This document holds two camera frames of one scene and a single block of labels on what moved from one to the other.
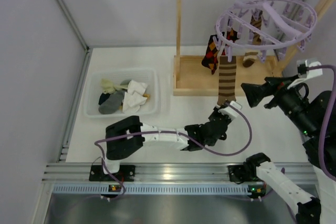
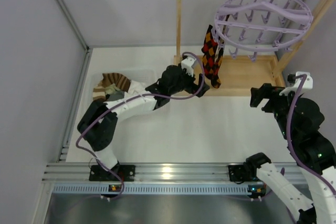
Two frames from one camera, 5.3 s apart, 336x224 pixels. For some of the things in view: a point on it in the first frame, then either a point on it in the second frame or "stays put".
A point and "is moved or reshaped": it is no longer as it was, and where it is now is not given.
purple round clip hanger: (265, 23) is moved or reshaped
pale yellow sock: (108, 87) stays put
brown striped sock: (250, 58) → (98, 93)
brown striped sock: (227, 79) → (119, 80)
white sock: (138, 87) stays put
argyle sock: (211, 59) is moved or reshaped
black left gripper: (218, 114) → (191, 83)
